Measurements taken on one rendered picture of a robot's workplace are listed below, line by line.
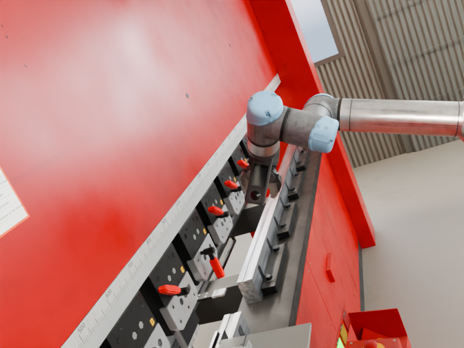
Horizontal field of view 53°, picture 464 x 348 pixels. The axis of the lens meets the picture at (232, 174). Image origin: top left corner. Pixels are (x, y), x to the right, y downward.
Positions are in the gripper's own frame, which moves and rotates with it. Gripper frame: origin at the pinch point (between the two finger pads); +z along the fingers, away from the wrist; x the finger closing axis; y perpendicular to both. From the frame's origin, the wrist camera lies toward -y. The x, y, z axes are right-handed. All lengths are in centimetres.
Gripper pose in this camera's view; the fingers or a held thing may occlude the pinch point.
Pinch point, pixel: (260, 195)
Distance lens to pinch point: 124.7
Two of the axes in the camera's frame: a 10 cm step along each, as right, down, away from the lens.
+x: -9.8, -1.5, 1.4
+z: 0.4, 5.4, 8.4
